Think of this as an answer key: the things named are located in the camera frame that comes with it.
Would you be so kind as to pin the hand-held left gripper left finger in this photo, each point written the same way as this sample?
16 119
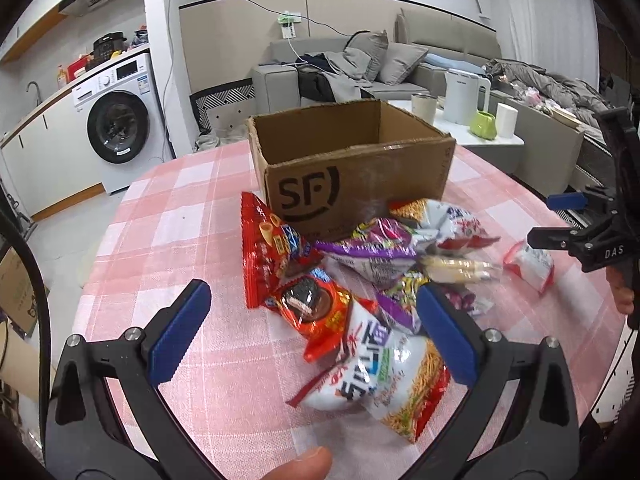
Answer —
180 330

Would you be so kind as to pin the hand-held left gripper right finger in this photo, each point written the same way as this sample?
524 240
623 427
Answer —
445 335

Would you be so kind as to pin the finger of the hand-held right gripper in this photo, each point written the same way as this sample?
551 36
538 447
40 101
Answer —
565 201
555 239

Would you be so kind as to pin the small red white packet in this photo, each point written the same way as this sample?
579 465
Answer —
530 265

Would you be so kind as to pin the purple snack packet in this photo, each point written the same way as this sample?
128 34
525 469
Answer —
395 300
380 240

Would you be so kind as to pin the clear bread stick packet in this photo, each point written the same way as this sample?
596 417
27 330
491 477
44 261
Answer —
455 267

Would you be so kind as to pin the white noodle snack packet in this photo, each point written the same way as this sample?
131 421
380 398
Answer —
370 375
450 225

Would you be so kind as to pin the red wafer roll packet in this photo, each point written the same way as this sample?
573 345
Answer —
260 255

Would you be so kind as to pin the red chocolate cookie packet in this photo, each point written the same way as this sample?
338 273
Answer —
310 310

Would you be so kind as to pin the brown cardboard box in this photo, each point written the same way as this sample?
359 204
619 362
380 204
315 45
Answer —
360 180

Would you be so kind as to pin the person's right hand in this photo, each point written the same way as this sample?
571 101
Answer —
622 290

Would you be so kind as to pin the person's left hand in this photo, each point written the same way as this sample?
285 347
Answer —
300 465

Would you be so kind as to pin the white cylinder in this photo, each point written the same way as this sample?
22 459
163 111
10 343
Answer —
506 121

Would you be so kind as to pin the green mug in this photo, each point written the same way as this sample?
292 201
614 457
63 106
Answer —
482 126

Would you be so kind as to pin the grey duvet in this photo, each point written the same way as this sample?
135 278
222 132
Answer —
550 85

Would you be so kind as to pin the pink plaid tablecloth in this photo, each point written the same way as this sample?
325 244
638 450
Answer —
200 200

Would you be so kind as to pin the white marble coffee table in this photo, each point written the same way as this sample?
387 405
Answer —
450 132

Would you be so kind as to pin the white electric kettle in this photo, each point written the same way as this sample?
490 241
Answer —
462 97

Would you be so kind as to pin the cardboard box on floor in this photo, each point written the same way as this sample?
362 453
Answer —
20 290

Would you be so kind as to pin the beige tumbler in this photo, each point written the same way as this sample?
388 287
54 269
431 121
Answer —
424 109

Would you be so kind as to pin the grey sofa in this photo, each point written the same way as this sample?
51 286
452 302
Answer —
430 80

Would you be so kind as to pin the light blue folded blanket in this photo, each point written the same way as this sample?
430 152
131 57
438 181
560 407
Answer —
445 61

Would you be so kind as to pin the beige crumpled cloth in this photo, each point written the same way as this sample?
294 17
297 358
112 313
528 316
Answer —
207 141

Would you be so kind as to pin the white washing machine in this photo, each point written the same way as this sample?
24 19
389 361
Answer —
125 125

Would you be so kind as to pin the grey pillow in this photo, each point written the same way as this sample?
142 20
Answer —
367 52
400 62

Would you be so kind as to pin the white kitchen counter cabinet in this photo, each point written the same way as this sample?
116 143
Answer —
45 160

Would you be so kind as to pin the black white patterned cushion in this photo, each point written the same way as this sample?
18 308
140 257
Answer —
225 102

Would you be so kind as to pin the grey jacket pile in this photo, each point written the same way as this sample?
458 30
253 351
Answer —
335 77

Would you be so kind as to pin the kitchen faucet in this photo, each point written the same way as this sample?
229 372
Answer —
36 92

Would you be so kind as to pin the yellow bottle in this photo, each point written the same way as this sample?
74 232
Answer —
61 77

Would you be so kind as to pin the red box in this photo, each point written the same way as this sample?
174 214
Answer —
79 66

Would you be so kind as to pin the black pressure cooker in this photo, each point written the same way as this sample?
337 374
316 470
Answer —
107 46

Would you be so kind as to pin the green white power strip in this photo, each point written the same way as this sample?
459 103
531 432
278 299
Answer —
289 25

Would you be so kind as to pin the white wall cabinets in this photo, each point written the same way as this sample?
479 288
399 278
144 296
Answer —
30 30

